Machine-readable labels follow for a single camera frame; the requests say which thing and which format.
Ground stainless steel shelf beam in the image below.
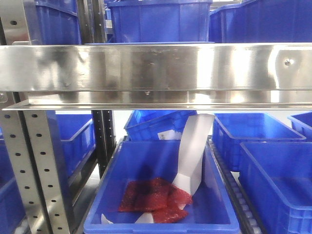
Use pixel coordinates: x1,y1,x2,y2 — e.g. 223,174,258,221
0,43,312,110

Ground steel perforated shelf upright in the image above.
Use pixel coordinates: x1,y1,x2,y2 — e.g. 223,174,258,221
0,0,75,234

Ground tilted blue bin behind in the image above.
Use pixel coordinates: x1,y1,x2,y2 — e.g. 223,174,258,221
124,110,197,141

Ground blue bin rear right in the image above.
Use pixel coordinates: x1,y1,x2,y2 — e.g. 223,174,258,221
212,113,307,172

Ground red mesh bags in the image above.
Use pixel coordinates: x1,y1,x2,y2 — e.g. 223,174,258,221
118,177,193,223

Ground blue bin lower left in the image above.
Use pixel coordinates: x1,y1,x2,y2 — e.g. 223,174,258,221
46,111,96,178

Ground blue bin upper centre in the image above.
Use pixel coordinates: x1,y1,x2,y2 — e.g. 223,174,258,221
107,0,212,43

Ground blue bin with red bags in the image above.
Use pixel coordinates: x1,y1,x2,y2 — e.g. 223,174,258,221
84,140,240,234

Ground blue bin lower right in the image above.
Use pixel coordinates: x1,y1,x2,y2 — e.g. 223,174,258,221
239,142,312,234

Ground blue bin upper left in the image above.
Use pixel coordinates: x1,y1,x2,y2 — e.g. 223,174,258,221
34,0,81,45

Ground blue bin upper right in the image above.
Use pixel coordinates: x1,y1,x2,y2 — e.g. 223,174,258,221
209,0,312,43

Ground black shelf upright post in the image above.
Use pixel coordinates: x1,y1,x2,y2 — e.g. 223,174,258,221
77,0,116,177

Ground roller conveyor rail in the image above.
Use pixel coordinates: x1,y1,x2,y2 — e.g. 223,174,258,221
208,136,264,234

